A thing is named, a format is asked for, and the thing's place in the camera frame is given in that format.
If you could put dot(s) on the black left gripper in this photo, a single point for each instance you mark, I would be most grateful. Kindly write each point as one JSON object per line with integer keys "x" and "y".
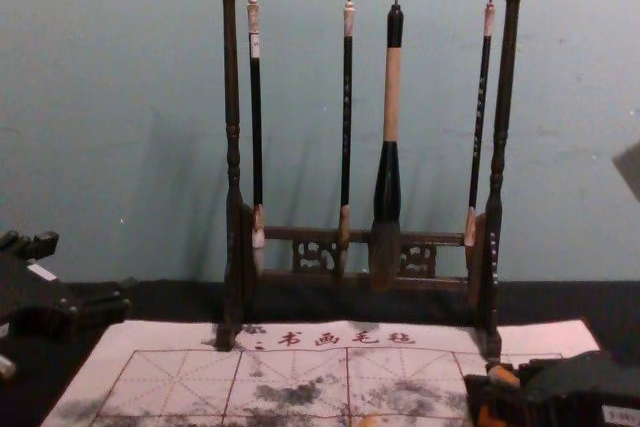
{"x": 30, "y": 302}

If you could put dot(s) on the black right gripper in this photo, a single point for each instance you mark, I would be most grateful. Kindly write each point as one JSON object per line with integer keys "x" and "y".
{"x": 575, "y": 397}

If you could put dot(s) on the small orange brown piece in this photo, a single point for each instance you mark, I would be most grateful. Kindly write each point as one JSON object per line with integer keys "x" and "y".
{"x": 501, "y": 375}

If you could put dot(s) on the black table cloth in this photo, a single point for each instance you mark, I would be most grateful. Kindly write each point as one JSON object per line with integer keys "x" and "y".
{"x": 550, "y": 302}

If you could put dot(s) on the white felt mat, red grid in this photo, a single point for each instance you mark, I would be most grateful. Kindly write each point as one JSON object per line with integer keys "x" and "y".
{"x": 300, "y": 372}

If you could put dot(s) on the dark wooden brush rack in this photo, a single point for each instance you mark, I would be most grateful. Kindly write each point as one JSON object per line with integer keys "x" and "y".
{"x": 231, "y": 97}

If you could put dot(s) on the thin brush with white band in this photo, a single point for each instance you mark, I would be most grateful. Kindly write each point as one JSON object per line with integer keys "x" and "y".
{"x": 256, "y": 122}

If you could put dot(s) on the thin black calligraphy brush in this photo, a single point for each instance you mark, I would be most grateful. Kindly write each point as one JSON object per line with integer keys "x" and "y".
{"x": 346, "y": 122}
{"x": 481, "y": 97}

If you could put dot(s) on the large tan and black brush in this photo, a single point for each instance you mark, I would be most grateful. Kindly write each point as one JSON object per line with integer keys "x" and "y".
{"x": 392, "y": 97}

